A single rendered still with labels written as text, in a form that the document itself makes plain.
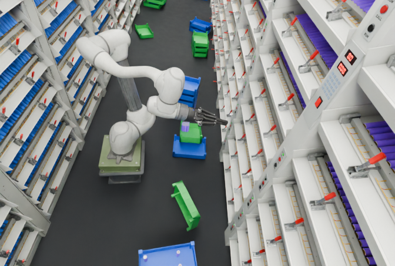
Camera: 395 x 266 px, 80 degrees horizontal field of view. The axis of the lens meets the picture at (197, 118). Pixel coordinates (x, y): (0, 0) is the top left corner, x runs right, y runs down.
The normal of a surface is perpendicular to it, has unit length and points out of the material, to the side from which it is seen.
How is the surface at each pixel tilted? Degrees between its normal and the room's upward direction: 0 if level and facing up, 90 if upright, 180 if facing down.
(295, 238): 19
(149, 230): 0
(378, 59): 90
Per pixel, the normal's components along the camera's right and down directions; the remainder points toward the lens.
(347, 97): -0.01, 0.73
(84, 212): 0.13, -0.68
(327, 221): -0.21, -0.67
